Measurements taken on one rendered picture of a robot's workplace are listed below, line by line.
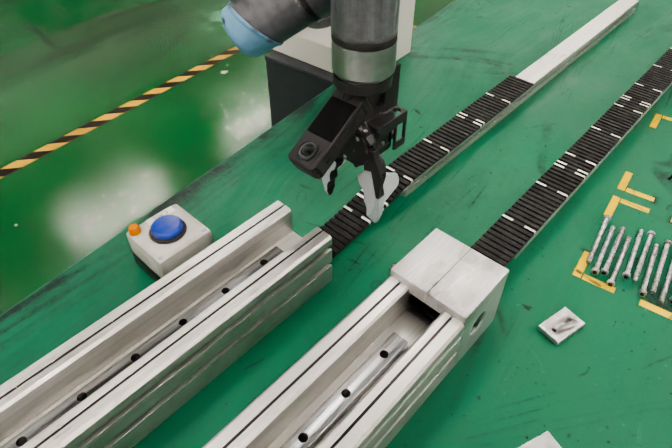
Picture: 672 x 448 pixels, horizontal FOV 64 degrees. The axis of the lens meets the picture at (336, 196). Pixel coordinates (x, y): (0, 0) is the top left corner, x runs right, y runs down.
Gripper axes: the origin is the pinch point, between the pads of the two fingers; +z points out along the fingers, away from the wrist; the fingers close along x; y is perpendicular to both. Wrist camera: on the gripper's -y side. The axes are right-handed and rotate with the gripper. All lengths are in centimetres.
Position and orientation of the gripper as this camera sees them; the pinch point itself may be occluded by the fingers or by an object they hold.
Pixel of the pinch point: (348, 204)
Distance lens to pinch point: 76.2
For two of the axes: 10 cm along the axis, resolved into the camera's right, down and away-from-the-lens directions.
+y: 6.8, -4.9, 5.5
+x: -7.4, -4.5, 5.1
